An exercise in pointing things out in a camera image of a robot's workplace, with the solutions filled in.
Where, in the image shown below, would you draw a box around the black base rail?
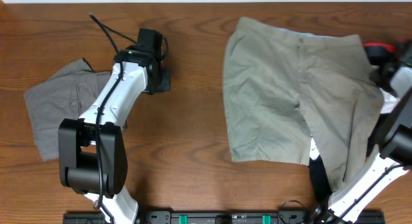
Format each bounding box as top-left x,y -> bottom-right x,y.
62,210 -> 386,224

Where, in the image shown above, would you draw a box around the khaki shorts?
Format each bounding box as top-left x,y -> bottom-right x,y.
223,17 -> 384,191

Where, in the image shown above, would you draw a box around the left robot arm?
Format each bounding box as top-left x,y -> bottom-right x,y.
58,28 -> 171,223

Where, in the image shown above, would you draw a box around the black garment with red band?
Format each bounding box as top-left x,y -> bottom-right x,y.
308,42 -> 401,202

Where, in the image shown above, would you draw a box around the white shirt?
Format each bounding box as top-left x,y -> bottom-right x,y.
308,64 -> 402,161

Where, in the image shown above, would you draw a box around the folded grey shorts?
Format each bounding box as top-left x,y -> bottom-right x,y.
24,59 -> 111,161

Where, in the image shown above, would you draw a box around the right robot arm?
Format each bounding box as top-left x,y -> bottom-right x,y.
302,40 -> 411,223

